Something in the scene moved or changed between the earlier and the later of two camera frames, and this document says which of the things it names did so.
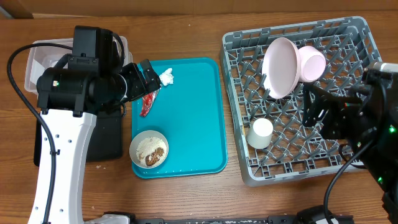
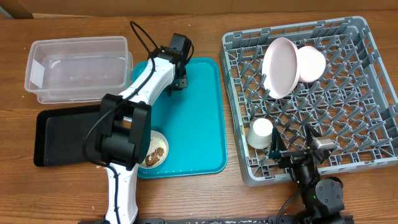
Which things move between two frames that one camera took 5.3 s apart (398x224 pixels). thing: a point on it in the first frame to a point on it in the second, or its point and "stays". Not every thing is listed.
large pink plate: x=281 y=68 stays
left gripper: x=138 y=84 to x=183 y=81
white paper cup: x=260 y=135 stays
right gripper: x=336 y=109 to x=277 y=149
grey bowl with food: x=148 y=149 stays
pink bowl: x=312 y=63 stays
